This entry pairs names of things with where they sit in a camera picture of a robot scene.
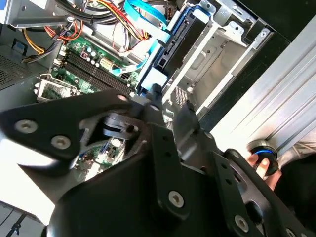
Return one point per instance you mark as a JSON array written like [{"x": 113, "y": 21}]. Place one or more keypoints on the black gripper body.
[{"x": 118, "y": 205}]

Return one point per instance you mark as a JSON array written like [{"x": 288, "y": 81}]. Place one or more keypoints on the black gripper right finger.
[{"x": 237, "y": 197}]

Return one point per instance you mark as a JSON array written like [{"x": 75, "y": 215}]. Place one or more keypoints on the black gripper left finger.
[{"x": 49, "y": 123}]

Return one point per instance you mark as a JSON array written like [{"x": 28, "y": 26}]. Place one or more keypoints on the hard disk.
[{"x": 182, "y": 42}]

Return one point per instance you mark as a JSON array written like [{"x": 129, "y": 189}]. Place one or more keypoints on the bare person hand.
[{"x": 264, "y": 163}]

